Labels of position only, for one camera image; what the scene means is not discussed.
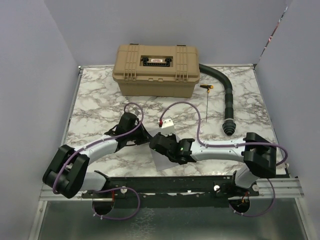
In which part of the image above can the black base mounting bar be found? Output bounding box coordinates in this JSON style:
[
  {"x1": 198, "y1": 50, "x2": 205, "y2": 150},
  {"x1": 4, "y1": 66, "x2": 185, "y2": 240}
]
[{"x1": 81, "y1": 175, "x2": 259, "y2": 209}]

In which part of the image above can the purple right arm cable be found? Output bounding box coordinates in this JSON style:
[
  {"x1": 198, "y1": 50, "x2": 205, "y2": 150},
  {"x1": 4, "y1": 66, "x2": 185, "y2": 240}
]
[{"x1": 159, "y1": 101, "x2": 288, "y2": 218}]

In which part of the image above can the black corrugated hose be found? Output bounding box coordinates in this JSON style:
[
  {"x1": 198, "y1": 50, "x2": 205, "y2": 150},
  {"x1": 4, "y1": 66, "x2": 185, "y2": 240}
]
[{"x1": 198, "y1": 63, "x2": 237, "y2": 137}]

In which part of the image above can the yellow black T-handle hex key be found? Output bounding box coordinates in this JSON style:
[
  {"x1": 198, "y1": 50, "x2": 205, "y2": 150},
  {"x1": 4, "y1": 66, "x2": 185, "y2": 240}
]
[{"x1": 200, "y1": 84, "x2": 214, "y2": 122}]

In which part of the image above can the tan plastic tool case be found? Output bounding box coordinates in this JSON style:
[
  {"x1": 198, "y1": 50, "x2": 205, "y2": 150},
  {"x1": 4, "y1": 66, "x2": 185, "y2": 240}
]
[{"x1": 112, "y1": 43, "x2": 201, "y2": 98}]

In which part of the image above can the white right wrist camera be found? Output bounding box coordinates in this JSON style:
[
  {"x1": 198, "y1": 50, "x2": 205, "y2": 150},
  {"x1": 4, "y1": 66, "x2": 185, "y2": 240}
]
[{"x1": 159, "y1": 117, "x2": 175, "y2": 137}]

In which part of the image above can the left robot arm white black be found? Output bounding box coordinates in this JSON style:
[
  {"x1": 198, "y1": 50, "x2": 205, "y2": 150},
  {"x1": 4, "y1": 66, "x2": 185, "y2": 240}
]
[{"x1": 42, "y1": 112, "x2": 152, "y2": 199}]

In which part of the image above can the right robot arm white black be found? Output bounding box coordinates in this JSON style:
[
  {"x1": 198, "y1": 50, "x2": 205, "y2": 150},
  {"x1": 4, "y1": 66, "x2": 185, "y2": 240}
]
[{"x1": 149, "y1": 132, "x2": 277, "y2": 196}]

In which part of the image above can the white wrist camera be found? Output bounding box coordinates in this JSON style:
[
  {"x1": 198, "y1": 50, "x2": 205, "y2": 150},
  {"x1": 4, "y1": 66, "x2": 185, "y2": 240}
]
[
  {"x1": 159, "y1": 117, "x2": 175, "y2": 137},
  {"x1": 134, "y1": 109, "x2": 141, "y2": 117}
]

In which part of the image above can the aluminium frame rail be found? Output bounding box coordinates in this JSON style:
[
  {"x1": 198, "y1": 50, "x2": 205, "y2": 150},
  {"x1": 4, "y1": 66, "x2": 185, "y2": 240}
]
[{"x1": 42, "y1": 67, "x2": 288, "y2": 199}]

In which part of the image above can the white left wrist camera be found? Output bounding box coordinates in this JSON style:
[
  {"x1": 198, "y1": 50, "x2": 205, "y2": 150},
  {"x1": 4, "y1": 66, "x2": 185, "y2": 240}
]
[{"x1": 134, "y1": 109, "x2": 141, "y2": 117}]

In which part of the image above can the grey envelope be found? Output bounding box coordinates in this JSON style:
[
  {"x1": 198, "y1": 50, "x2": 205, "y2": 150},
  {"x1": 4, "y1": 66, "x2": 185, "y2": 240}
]
[{"x1": 150, "y1": 148, "x2": 179, "y2": 172}]

